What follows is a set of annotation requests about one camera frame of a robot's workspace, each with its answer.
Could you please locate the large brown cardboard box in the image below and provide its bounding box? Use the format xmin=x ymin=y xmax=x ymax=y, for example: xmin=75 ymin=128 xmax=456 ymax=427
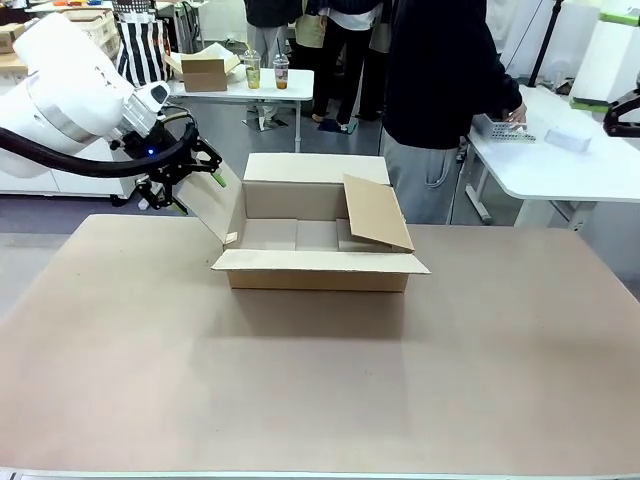
xmin=175 ymin=152 xmax=432 ymax=294

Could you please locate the plastic cup with green drink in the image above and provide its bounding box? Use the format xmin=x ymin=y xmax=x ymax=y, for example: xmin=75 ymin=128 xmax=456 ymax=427
xmin=242 ymin=48 xmax=262 ymax=91

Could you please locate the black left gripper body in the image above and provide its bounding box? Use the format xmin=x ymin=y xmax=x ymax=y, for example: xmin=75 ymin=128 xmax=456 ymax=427
xmin=142 ymin=143 xmax=202 ymax=200

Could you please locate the plastic cup with orange drink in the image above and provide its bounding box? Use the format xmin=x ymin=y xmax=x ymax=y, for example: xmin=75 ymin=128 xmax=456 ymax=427
xmin=272 ymin=52 xmax=292 ymax=92

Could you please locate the black tripod pole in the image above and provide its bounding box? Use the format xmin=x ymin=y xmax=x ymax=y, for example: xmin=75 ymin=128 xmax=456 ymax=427
xmin=526 ymin=0 xmax=565 ymax=87

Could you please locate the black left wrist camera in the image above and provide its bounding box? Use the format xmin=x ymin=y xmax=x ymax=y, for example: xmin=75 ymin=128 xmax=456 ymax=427
xmin=133 ymin=174 xmax=170 ymax=211

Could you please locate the small open cardboard box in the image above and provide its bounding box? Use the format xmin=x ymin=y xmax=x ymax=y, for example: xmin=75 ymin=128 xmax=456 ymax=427
xmin=163 ymin=42 xmax=242 ymax=93

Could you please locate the white desk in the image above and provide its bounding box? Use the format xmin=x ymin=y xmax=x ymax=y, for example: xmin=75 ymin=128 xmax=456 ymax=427
xmin=464 ymin=83 xmax=640 ymax=232

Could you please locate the black white striped bag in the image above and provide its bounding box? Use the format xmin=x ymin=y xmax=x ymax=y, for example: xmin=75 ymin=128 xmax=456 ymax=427
xmin=111 ymin=0 xmax=172 ymax=89

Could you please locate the tiny cardboard carton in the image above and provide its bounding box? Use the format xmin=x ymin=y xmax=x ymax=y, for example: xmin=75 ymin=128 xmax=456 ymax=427
xmin=0 ymin=22 xmax=27 ymax=55

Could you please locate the bystander in black trousers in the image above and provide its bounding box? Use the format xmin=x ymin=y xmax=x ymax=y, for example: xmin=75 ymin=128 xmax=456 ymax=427
xmin=303 ymin=0 xmax=387 ymax=132

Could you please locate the white plastic basket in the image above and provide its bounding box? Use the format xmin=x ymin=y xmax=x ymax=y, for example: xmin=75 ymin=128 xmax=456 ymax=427
xmin=64 ymin=8 xmax=120 ymax=57

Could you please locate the white folding table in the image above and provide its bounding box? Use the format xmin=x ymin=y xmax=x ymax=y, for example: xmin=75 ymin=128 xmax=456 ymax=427
xmin=167 ymin=67 xmax=316 ymax=153

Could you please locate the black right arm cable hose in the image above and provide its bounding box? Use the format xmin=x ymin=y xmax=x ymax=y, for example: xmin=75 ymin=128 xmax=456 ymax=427
xmin=602 ymin=88 xmax=640 ymax=139

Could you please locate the person in dark hoodie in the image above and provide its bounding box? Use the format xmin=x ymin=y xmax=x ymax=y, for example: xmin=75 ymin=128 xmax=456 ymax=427
xmin=380 ymin=0 xmax=525 ymax=225

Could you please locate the bystander in grey trousers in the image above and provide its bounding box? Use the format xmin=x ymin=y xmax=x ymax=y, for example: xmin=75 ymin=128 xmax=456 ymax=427
xmin=243 ymin=0 xmax=301 ymax=132

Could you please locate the person's right forearm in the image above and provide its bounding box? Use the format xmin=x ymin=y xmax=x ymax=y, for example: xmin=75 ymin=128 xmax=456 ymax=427
xmin=487 ymin=54 xmax=525 ymax=114

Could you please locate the perforated metal tray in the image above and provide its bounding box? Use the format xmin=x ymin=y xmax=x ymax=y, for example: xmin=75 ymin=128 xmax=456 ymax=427
xmin=471 ymin=112 xmax=539 ymax=145

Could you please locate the clear plastic box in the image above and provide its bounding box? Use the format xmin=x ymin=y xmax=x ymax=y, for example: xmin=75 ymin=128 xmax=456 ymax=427
xmin=543 ymin=127 xmax=593 ymax=154

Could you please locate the person's right hand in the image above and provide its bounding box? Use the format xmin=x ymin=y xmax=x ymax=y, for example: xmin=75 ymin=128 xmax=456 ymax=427
xmin=505 ymin=101 xmax=530 ymax=126

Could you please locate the white and green box stack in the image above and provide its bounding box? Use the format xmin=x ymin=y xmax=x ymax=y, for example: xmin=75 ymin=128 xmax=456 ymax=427
xmin=568 ymin=9 xmax=640 ymax=110

